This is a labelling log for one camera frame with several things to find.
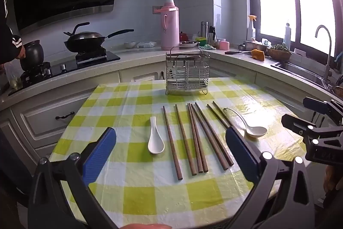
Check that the steel vacuum bottle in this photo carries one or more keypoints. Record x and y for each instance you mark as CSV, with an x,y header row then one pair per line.
x,y
203,29

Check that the small white bowl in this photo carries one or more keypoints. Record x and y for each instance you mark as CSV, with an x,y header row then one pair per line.
x,y
130,44

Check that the brown wooden chopstick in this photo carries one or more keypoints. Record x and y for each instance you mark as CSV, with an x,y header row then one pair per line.
x,y
172,143
217,115
198,137
184,139
216,137
221,111
194,137
209,137

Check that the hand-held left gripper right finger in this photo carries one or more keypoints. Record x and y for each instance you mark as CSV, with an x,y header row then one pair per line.
x,y
241,156

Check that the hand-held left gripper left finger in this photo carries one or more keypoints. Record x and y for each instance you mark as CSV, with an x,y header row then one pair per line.
x,y
100,156

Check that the steel basin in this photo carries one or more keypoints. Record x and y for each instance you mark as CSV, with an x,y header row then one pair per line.
x,y
254,45

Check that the orange sponge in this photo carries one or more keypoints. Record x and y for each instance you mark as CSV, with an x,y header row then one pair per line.
x,y
257,54

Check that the white box green label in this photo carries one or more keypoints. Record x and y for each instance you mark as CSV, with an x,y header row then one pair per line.
x,y
265,42

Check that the patterned plate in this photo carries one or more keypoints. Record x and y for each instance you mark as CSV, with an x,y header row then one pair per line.
x,y
189,44

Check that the white plastic packet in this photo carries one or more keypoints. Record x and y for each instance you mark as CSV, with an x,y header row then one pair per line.
x,y
146,44

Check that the black clay pot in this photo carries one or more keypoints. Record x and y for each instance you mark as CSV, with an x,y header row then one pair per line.
x,y
32,54

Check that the woven basket with greens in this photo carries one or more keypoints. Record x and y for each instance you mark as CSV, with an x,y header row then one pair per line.
x,y
279,54

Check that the steel sink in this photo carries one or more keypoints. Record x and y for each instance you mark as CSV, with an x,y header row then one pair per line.
x,y
300,70

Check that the yellow-green checked tablecloth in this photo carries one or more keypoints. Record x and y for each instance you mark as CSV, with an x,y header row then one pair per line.
x,y
139,199

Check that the clear plastic bag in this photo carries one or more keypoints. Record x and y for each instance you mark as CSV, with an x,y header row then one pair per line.
x,y
12,76

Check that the white squeeze bottle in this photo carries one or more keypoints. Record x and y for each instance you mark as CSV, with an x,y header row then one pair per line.
x,y
287,35

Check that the spray bottle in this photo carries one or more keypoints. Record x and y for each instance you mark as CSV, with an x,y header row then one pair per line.
x,y
252,29

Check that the black wok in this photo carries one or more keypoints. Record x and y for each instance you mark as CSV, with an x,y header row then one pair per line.
x,y
84,40

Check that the short white ceramic spoon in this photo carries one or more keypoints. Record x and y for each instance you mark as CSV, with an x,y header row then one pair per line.
x,y
156,147

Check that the green cloth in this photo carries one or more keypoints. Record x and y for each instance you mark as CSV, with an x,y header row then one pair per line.
x,y
207,46

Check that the wall socket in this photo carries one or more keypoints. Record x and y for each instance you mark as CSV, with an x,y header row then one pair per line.
x,y
156,9

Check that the red lidded pot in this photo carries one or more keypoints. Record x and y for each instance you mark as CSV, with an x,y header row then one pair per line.
x,y
183,36

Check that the black gas stove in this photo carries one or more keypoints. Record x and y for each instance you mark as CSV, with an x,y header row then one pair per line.
x,y
67,68

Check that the steel faucet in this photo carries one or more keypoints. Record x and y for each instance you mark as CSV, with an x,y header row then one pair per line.
x,y
327,57

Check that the person's left hand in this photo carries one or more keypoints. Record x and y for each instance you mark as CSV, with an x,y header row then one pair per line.
x,y
147,226

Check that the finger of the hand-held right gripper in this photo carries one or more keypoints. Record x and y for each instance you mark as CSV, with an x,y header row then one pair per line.
x,y
294,124
319,105

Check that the person's right hand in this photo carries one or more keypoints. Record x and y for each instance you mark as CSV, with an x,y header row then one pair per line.
x,y
333,178

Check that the pink thermos jug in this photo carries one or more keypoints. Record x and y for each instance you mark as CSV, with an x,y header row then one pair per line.
x,y
170,27

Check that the pink cup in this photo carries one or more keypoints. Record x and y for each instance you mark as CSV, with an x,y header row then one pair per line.
x,y
225,45

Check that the green and yellow container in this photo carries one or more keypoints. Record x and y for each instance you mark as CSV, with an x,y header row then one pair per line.
x,y
200,40

